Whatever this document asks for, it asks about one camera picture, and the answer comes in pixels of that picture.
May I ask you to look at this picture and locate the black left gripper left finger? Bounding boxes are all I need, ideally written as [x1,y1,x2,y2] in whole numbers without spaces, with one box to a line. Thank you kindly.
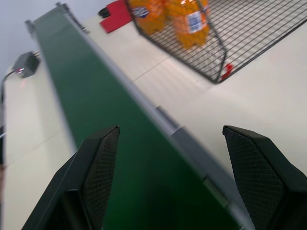
[22,125,120,230]

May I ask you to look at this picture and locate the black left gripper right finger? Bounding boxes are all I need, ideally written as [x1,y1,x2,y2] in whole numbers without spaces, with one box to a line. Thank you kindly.
[222,125,307,230]

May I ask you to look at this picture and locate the green conveyor belt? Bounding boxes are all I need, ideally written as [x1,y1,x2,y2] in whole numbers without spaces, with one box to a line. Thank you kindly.
[24,1,255,230]

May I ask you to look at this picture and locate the black power adapter box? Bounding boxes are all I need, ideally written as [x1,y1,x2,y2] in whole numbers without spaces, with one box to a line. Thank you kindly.
[11,51,41,79]

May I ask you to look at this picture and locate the red and black box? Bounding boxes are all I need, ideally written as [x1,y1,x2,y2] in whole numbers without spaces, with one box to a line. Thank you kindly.
[98,0,133,33]

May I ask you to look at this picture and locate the orange soda bottle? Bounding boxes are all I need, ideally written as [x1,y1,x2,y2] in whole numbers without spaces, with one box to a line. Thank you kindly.
[165,0,211,50]
[127,0,168,35]

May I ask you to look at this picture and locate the black wire basket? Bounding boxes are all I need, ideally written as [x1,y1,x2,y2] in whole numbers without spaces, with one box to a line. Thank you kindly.
[123,0,307,84]

